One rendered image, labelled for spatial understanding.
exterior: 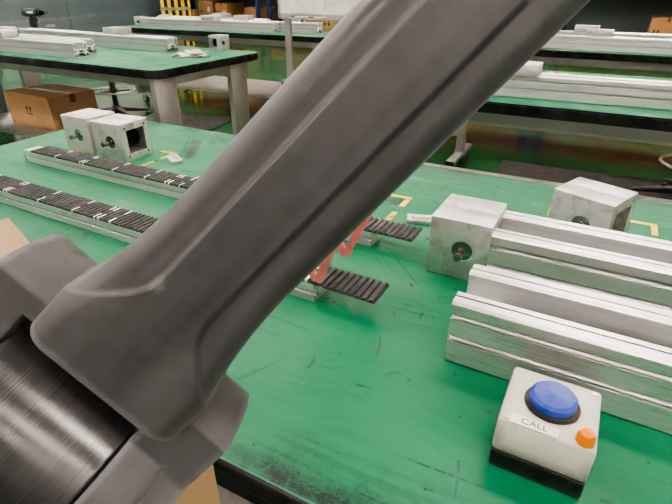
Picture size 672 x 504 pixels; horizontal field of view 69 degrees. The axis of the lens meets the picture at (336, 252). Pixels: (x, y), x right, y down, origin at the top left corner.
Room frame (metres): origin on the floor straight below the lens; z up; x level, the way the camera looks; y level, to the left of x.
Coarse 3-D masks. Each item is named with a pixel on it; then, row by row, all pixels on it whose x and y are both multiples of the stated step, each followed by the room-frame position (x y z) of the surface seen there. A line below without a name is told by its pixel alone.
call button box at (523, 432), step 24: (528, 384) 0.35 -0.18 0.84; (504, 408) 0.32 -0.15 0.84; (528, 408) 0.32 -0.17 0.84; (600, 408) 0.32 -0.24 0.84; (504, 432) 0.30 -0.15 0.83; (528, 432) 0.29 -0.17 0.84; (552, 432) 0.29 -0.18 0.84; (576, 432) 0.29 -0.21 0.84; (504, 456) 0.30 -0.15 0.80; (528, 456) 0.29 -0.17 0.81; (552, 456) 0.28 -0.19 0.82; (576, 456) 0.28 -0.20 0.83; (552, 480) 0.28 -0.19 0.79; (576, 480) 0.27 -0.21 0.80
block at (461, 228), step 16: (448, 208) 0.69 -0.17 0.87; (464, 208) 0.69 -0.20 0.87; (480, 208) 0.69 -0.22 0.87; (496, 208) 0.69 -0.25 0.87; (432, 224) 0.66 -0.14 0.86; (448, 224) 0.65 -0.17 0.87; (464, 224) 0.64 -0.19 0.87; (480, 224) 0.63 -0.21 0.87; (496, 224) 0.64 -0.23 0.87; (432, 240) 0.66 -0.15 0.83; (448, 240) 0.65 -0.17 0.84; (464, 240) 0.64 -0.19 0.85; (480, 240) 0.62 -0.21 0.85; (432, 256) 0.66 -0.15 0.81; (448, 256) 0.64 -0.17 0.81; (464, 256) 0.64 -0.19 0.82; (480, 256) 0.62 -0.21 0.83; (448, 272) 0.64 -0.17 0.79; (464, 272) 0.63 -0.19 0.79
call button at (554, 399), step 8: (536, 384) 0.33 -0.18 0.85; (544, 384) 0.33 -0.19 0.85; (552, 384) 0.33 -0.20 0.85; (560, 384) 0.33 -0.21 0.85; (536, 392) 0.32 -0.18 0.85; (544, 392) 0.32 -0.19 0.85; (552, 392) 0.32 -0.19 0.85; (560, 392) 0.32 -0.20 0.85; (568, 392) 0.32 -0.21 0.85; (536, 400) 0.32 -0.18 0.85; (544, 400) 0.32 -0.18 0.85; (552, 400) 0.32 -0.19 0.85; (560, 400) 0.31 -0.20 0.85; (568, 400) 0.32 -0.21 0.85; (576, 400) 0.32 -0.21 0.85; (536, 408) 0.31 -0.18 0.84; (544, 408) 0.31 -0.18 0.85; (552, 408) 0.31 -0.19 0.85; (560, 408) 0.31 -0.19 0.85; (568, 408) 0.31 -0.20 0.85; (576, 408) 0.31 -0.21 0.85; (552, 416) 0.30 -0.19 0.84; (560, 416) 0.30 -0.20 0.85; (568, 416) 0.30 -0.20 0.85
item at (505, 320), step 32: (480, 288) 0.51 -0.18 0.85; (512, 288) 0.49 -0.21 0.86; (544, 288) 0.48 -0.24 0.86; (576, 288) 0.48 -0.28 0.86; (480, 320) 0.43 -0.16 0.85; (512, 320) 0.42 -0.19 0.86; (544, 320) 0.42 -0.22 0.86; (576, 320) 0.45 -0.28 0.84; (608, 320) 0.44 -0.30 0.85; (640, 320) 0.43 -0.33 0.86; (448, 352) 0.45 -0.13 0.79; (480, 352) 0.43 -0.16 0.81; (512, 352) 0.42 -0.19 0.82; (544, 352) 0.40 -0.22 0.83; (576, 352) 0.40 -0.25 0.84; (608, 352) 0.37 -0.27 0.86; (640, 352) 0.37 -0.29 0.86; (576, 384) 0.38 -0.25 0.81; (608, 384) 0.38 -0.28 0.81; (640, 384) 0.36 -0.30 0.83; (640, 416) 0.35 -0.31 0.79
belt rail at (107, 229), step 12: (0, 192) 0.93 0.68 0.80; (12, 204) 0.91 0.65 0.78; (24, 204) 0.89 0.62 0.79; (36, 204) 0.87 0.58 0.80; (48, 216) 0.86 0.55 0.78; (60, 216) 0.84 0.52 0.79; (72, 216) 0.82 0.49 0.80; (84, 216) 0.80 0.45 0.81; (84, 228) 0.81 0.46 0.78; (96, 228) 0.79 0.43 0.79; (108, 228) 0.77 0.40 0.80; (120, 228) 0.76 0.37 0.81; (132, 240) 0.75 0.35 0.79; (300, 288) 0.59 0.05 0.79; (312, 288) 0.57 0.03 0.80; (324, 288) 0.60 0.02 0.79; (312, 300) 0.57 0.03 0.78
